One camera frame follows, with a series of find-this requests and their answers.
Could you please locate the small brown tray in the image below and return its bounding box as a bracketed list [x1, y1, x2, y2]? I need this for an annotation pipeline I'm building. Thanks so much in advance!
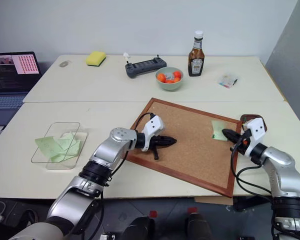
[239, 113, 269, 133]

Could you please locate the open laptop computer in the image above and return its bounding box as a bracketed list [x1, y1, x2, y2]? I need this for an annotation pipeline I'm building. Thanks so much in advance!
[0, 51, 43, 126]

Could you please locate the clear plastic box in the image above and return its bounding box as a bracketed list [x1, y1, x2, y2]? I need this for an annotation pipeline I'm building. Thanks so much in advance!
[30, 121, 89, 171]

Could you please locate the brown sauce bottle white cap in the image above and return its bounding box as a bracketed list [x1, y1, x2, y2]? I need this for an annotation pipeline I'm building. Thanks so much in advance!
[187, 30, 206, 78]

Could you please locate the wood-framed cork board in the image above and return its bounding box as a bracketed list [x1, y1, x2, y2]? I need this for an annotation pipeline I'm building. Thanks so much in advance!
[126, 97, 242, 199]

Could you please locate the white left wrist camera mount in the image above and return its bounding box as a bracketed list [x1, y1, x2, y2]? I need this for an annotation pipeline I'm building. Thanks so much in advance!
[140, 115, 167, 152]

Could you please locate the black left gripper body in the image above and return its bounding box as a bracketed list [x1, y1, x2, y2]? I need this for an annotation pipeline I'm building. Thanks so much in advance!
[146, 134, 166, 152]

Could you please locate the dark rounded shape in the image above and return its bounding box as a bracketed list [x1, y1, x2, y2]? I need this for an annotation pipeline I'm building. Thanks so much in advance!
[184, 212, 212, 240]
[121, 215, 156, 240]

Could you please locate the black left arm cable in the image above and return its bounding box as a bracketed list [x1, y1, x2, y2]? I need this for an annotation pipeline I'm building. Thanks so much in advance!
[133, 112, 156, 131]

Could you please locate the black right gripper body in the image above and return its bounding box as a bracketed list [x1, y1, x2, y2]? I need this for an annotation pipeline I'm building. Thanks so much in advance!
[233, 132, 252, 156]

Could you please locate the yellow sponge green underside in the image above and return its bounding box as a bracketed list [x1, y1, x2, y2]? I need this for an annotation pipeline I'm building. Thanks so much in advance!
[85, 50, 107, 68]

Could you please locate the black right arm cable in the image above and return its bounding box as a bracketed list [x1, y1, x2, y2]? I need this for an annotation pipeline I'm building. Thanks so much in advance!
[229, 139, 276, 203]

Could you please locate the small clear pushpin box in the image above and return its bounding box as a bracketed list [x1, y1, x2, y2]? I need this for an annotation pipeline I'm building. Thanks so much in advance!
[217, 73, 239, 90]

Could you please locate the green sticky note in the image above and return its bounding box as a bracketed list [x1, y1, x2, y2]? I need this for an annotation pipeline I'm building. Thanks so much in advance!
[49, 149, 77, 164]
[55, 131, 82, 152]
[34, 135, 59, 159]
[210, 120, 229, 142]

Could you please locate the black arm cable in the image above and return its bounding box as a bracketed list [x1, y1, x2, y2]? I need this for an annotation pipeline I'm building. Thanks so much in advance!
[133, 112, 156, 131]
[229, 139, 276, 203]

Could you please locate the dark grey handheld controller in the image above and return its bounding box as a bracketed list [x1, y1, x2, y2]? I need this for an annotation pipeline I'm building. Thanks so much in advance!
[124, 54, 168, 79]

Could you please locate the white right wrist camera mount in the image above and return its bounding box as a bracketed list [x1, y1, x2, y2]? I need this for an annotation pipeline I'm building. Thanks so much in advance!
[241, 117, 267, 157]

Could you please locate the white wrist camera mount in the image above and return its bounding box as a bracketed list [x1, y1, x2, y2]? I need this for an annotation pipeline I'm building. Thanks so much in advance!
[140, 115, 167, 152]
[241, 117, 267, 157]

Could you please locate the pale green bowl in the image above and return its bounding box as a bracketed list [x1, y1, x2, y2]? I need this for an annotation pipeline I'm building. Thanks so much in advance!
[154, 66, 185, 92]

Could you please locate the brown cardboard piece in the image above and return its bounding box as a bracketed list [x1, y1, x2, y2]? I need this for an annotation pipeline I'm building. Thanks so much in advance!
[194, 196, 235, 206]

